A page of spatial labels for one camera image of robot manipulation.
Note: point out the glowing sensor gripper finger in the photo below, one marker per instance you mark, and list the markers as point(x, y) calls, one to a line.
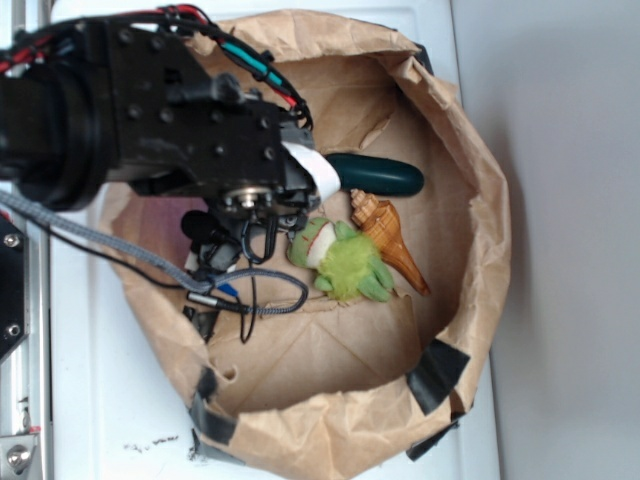
point(323, 174)

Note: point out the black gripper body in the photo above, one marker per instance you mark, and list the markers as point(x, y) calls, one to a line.
point(178, 131)

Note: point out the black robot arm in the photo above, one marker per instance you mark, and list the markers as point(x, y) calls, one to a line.
point(55, 105)

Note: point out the dark green oblong stone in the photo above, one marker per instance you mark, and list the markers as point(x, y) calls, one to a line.
point(376, 175)

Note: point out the orange spiral seashell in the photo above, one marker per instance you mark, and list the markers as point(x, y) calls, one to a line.
point(380, 220)

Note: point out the green plush frog toy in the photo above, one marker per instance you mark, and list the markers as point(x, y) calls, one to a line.
point(347, 263)

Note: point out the small black microphone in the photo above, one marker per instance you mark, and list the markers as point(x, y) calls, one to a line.
point(202, 228)

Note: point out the crumpled brown paper bag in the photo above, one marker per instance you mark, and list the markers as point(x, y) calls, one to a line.
point(338, 387)

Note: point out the aluminium frame rail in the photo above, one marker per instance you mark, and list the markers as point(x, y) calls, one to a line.
point(26, 418)

